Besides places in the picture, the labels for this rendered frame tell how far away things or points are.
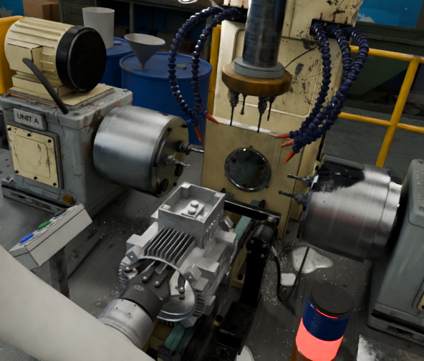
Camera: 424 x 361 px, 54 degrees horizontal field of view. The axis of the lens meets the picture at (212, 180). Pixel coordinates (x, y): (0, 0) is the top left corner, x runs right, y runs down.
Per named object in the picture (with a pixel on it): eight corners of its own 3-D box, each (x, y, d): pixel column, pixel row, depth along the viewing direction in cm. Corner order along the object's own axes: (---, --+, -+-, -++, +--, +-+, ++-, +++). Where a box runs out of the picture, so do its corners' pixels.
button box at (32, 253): (74, 228, 97) (61, 208, 96) (94, 221, 93) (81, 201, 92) (18, 273, 83) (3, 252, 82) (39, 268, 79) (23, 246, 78)
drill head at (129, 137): (104, 152, 149) (102, 84, 136) (197, 179, 139) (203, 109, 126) (57, 183, 129) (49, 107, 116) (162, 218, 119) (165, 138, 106)
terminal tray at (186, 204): (180, 208, 96) (182, 181, 92) (223, 220, 93) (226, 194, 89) (155, 236, 86) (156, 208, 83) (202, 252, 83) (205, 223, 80)
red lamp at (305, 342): (300, 322, 64) (306, 302, 62) (339, 337, 63) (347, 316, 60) (291, 352, 59) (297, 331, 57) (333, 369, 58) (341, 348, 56)
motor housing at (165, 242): (162, 253, 105) (165, 189, 95) (233, 277, 100) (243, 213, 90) (119, 307, 89) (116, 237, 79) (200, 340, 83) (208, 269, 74)
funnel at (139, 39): (136, 69, 274) (136, 30, 261) (170, 76, 269) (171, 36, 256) (117, 80, 252) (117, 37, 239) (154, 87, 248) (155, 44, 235)
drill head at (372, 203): (283, 204, 130) (299, 132, 118) (422, 245, 119) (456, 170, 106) (261, 251, 110) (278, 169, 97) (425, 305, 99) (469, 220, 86)
